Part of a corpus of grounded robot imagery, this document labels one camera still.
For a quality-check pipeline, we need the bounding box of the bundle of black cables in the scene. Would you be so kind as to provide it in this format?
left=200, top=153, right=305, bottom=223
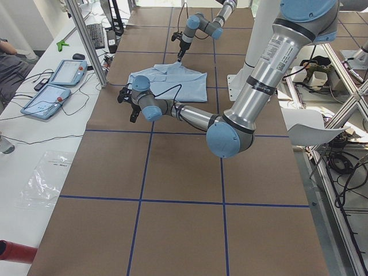
left=327, top=152, right=363, bottom=176

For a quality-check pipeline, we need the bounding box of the clear plastic bag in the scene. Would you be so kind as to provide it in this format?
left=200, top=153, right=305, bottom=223
left=16, top=151, right=75, bottom=210

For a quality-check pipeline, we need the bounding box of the lower blue teach pendant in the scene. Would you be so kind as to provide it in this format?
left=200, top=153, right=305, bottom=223
left=21, top=84, right=71, bottom=120

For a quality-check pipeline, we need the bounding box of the light blue button-up shirt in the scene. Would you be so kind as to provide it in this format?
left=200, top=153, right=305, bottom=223
left=128, top=62, right=207, bottom=102

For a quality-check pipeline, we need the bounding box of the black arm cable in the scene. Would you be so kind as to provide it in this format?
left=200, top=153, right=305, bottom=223
left=152, top=83, right=185, bottom=116
left=177, top=1, right=213, bottom=41

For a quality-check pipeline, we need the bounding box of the red cylinder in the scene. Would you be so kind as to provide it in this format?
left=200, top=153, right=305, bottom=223
left=1, top=240, right=37, bottom=264

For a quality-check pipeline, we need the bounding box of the blue teach pendant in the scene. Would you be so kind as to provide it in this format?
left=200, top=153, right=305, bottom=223
left=49, top=59, right=87, bottom=87
left=21, top=84, right=71, bottom=120

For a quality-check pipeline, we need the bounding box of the black computer keyboard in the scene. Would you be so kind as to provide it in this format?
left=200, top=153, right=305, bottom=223
left=86, top=23, right=105, bottom=49

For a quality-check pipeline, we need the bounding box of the upper blue teach pendant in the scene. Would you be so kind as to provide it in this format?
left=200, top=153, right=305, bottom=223
left=49, top=59, right=87, bottom=87

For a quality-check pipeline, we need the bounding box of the aluminium frame post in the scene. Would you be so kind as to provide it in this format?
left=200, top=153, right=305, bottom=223
left=65, top=0, right=107, bottom=88

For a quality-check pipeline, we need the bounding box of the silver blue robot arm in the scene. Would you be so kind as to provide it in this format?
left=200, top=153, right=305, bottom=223
left=171, top=0, right=237, bottom=62
left=117, top=1, right=339, bottom=158

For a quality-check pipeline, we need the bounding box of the black mobile phone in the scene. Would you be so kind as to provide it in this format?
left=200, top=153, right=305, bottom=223
left=33, top=78, right=49, bottom=91

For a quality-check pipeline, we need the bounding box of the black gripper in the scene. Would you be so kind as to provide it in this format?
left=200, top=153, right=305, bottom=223
left=117, top=83, right=141, bottom=123
left=171, top=32, right=192, bottom=62

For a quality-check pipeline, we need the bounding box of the green plastic tool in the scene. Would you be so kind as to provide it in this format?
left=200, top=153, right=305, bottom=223
left=56, top=40, right=70, bottom=52

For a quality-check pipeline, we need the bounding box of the white plastic chair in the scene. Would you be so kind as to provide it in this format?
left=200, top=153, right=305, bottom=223
left=281, top=108, right=349, bottom=146

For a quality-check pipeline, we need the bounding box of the seated person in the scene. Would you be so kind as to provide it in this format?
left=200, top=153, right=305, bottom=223
left=1, top=38, right=34, bottom=106

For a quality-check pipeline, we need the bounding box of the black computer mouse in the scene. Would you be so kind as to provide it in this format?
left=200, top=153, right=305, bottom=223
left=72, top=53, right=85, bottom=60

